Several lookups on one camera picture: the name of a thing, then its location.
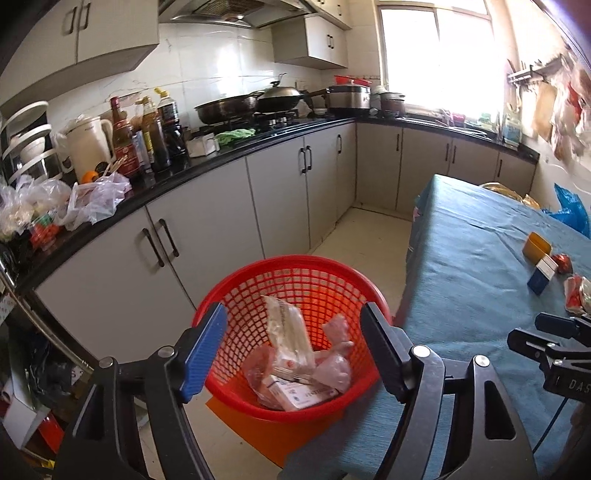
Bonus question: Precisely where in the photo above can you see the small red wrapper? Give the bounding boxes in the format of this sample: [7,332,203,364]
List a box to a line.
[551,253,573,275]

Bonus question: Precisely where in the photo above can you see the yellow square paper cup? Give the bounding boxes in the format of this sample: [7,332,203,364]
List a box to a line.
[522,232,552,265]

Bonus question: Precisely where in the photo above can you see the blue white medicine box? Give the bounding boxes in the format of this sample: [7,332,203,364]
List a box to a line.
[263,375,339,412]

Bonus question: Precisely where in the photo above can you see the beige paper pouch red sticker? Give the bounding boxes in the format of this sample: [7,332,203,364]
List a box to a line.
[263,296,315,379]

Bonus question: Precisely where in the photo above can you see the red torn snack carton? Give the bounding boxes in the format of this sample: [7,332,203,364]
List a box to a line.
[564,275,591,316]

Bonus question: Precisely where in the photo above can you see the clear plastic bag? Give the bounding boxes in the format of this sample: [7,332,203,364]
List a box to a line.
[242,314,355,411]

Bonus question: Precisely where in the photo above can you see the orange barcode carton box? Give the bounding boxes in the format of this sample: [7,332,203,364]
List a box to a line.
[527,255,558,296]

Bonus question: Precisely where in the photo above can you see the red plastic mesh basket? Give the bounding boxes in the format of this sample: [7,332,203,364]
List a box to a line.
[192,255,394,424]

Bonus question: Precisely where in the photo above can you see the blue table cloth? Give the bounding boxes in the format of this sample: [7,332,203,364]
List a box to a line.
[396,176,590,479]

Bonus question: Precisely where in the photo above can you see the orange stool under basket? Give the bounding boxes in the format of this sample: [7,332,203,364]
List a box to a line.
[205,398,342,468]

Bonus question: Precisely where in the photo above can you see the blue plastic bag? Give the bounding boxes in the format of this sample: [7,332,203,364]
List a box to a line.
[543,183,590,238]

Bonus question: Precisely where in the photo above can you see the white plastic bag on counter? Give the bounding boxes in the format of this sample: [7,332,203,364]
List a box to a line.
[54,172,131,231]

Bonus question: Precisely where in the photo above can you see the hanging plastic bags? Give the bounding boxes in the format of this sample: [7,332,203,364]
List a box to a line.
[531,56,590,163]

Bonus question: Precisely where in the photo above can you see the dark small pot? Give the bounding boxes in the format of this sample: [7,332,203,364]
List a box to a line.
[380,92,406,118]

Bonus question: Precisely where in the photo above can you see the silver rice cooker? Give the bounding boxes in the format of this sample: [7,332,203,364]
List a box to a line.
[303,84,370,117]

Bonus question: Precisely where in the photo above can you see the red label sauce bottle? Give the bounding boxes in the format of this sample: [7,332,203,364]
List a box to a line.
[110,97,140,179]

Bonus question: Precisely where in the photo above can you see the dark soy sauce bottle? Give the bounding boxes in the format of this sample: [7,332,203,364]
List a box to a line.
[154,87,188,165]

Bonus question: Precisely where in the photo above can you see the green cloth on counter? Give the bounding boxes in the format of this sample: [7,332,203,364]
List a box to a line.
[215,128,256,147]

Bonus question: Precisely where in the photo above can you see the white dish rack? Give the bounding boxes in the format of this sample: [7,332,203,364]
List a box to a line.
[1,101,63,186]

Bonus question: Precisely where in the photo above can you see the white electric kettle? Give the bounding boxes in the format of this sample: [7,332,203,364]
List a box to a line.
[59,116,113,183]

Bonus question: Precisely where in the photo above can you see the brown oil bottle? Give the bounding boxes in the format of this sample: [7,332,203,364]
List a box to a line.
[140,96,170,173]

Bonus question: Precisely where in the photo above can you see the dark frying pan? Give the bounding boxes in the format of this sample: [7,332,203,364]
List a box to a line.
[194,94,257,125]

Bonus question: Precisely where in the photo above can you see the black wok with handle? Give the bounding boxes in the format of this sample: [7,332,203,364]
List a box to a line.
[256,73,304,114]

